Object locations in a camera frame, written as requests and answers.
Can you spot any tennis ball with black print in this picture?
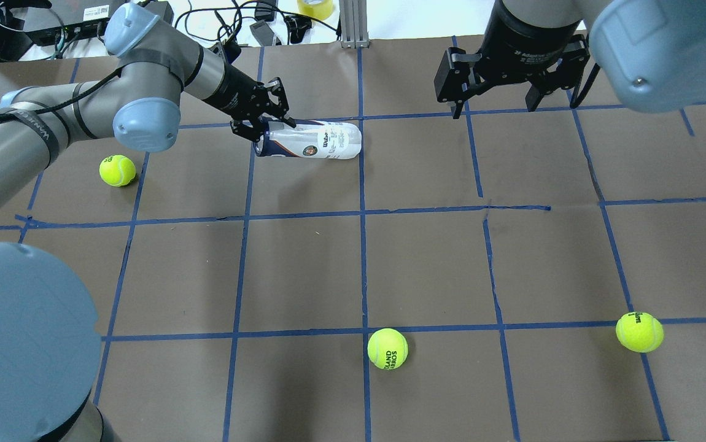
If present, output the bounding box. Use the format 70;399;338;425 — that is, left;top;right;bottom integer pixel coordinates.
367;328;409;370

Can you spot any clear tennis ball can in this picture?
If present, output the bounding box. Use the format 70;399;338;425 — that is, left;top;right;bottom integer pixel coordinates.
254;120;363;160

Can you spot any tennis ball near left gripper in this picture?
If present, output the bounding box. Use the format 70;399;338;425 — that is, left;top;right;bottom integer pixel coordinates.
98;155;137;187

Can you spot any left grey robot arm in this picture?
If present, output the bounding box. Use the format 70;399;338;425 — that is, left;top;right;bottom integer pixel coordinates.
0;3;289;441

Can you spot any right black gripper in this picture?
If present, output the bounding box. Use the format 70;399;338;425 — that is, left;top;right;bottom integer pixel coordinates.
434;1;592;118

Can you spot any yellow tape roll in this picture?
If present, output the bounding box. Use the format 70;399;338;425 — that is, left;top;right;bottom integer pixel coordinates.
296;0;335;20

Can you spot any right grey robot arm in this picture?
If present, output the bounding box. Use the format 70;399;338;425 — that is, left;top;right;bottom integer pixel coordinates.
433;1;706;118

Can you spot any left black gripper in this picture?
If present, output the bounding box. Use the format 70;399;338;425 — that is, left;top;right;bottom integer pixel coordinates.
205;66;297;142

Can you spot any aluminium frame post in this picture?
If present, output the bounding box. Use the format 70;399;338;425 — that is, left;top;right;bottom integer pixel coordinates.
339;0;371;48

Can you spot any tennis ball near base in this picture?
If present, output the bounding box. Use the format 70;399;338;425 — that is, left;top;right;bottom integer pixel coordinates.
616;311;665;353

